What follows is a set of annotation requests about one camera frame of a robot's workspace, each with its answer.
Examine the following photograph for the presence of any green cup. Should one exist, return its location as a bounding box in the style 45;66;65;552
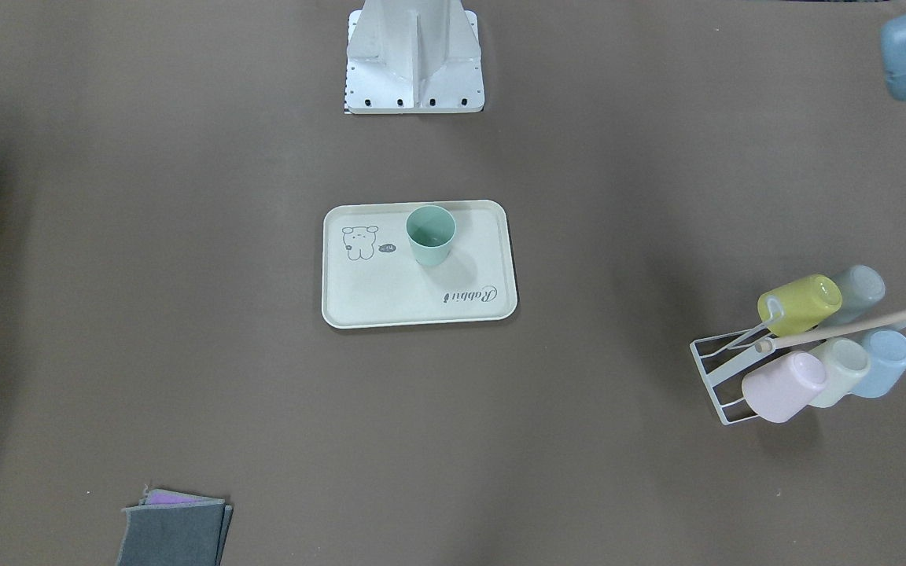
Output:
405;205;457;267

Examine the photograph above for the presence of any cream rectangular tray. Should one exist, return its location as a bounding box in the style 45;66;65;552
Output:
322;200;518;329

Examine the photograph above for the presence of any grey cup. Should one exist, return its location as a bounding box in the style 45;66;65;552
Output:
820;264;886;326

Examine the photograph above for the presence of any light blue cup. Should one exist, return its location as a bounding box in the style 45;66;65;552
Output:
851;329;906;399

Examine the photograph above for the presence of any white cup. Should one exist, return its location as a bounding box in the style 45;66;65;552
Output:
808;337;871;408

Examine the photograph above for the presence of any yellow cup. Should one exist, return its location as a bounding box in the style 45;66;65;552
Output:
757;274;844;336

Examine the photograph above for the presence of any pink cup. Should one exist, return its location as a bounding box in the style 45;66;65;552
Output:
742;351;827;424

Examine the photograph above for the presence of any grey folded cloth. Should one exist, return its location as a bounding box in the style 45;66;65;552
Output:
116;488;234;565

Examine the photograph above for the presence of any white wire cup rack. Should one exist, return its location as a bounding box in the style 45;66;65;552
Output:
689;308;906;425

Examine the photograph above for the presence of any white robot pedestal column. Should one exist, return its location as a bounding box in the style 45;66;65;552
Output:
343;1;485;115

